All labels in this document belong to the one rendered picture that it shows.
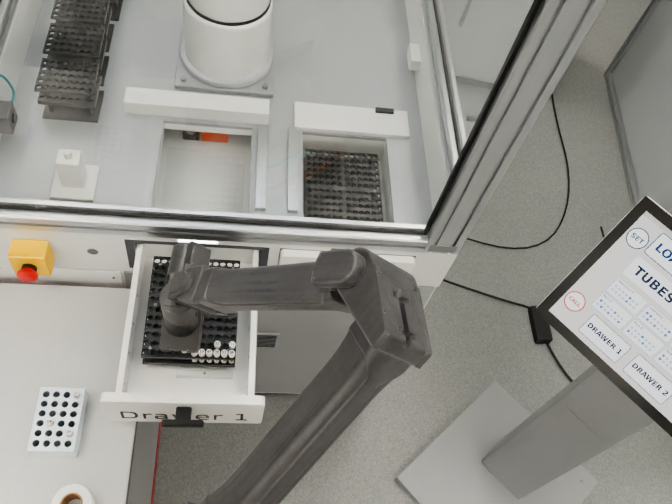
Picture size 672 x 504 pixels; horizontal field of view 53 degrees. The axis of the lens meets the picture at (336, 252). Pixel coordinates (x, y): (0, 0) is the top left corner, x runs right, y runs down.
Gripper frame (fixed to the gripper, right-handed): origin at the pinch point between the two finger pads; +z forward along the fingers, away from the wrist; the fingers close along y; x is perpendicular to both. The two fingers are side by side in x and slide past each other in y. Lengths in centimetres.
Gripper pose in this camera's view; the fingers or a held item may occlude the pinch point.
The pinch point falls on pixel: (184, 340)
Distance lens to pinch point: 128.7
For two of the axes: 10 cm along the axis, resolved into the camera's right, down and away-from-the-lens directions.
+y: 0.0, -8.8, 4.7
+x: -9.9, -0.7, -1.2
